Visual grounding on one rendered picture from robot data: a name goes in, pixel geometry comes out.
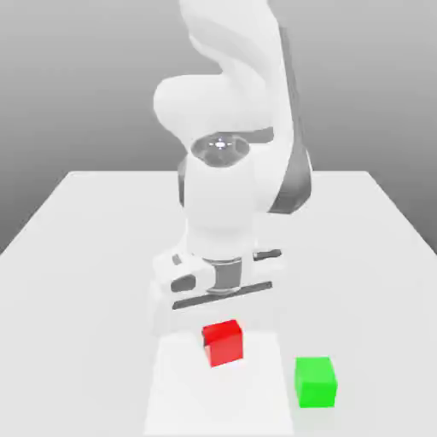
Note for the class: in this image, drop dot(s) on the small green cube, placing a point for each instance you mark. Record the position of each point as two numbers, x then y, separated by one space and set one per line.
315 384

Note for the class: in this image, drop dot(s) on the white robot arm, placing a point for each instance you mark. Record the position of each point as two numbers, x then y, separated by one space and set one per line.
218 191

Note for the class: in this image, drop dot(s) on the small red cube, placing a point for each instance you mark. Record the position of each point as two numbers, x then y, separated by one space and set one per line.
225 346

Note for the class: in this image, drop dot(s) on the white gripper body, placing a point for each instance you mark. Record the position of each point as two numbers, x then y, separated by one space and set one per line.
222 297

